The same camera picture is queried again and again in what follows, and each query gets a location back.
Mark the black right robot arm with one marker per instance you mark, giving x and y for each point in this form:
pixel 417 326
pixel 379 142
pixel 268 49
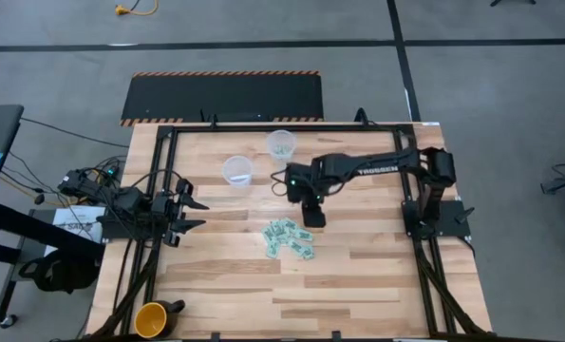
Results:
pixel 382 168

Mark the clear plastic cup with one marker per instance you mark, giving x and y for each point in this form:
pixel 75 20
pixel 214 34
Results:
pixel 230 166
pixel 275 138

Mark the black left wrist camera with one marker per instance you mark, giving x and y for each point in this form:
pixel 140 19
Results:
pixel 161 206

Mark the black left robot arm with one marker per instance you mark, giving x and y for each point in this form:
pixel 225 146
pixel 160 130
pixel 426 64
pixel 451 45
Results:
pixel 130 199

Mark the small black plug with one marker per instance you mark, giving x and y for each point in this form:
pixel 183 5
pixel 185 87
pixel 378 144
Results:
pixel 39 199

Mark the black table clamp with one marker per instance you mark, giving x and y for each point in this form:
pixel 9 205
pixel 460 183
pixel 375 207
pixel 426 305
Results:
pixel 336 336
pixel 214 336

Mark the black bag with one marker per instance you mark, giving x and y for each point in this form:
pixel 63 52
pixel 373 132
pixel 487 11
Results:
pixel 59 273

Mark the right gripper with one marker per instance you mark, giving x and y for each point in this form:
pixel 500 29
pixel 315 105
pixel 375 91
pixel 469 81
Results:
pixel 314 214

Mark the black hazard-striped floor mat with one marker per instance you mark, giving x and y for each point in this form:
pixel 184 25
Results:
pixel 215 97

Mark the black table frame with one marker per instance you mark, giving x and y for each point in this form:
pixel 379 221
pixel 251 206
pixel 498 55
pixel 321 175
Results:
pixel 287 128

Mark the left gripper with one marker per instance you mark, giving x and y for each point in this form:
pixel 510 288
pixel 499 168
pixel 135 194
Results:
pixel 180 214

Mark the white printed paper sheet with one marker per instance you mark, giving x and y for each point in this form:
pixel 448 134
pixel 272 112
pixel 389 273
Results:
pixel 73 221

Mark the green stevia packet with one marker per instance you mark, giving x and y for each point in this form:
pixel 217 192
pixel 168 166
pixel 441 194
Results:
pixel 307 253
pixel 269 233
pixel 295 245
pixel 283 239
pixel 273 249
pixel 304 234
pixel 278 229
pixel 282 150
pixel 289 224

